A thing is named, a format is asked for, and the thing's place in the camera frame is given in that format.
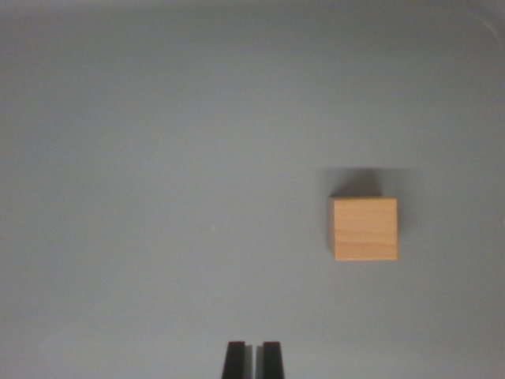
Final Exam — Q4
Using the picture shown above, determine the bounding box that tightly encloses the wooden cube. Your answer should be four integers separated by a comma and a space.
326, 197, 399, 262

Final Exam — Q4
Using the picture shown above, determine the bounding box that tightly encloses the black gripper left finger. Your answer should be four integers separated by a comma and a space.
222, 341, 255, 379

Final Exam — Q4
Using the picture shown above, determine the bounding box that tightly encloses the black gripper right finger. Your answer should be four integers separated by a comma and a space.
255, 341, 286, 379

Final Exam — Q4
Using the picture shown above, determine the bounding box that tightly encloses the grey plastic tray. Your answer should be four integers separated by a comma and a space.
0, 0, 505, 379

